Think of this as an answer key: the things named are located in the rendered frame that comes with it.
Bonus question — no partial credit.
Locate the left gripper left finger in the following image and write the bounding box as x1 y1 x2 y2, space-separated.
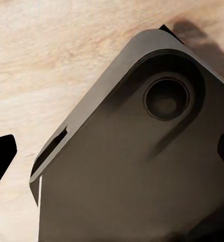
0 134 17 180

